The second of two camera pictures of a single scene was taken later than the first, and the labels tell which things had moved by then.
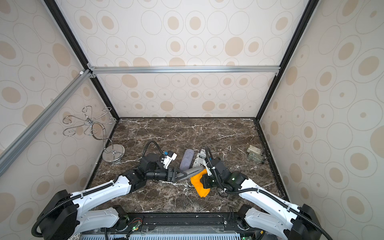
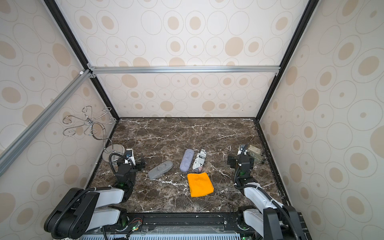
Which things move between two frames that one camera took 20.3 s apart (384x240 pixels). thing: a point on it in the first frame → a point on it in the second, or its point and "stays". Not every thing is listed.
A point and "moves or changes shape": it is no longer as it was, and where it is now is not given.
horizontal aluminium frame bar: (95, 70) stays
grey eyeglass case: (191, 172) moves or changes shape
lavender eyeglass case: (186, 159) stays
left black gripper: (182, 176) → (140, 166)
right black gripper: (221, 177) → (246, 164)
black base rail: (179, 223) stays
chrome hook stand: (95, 125) stays
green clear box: (255, 153) stays
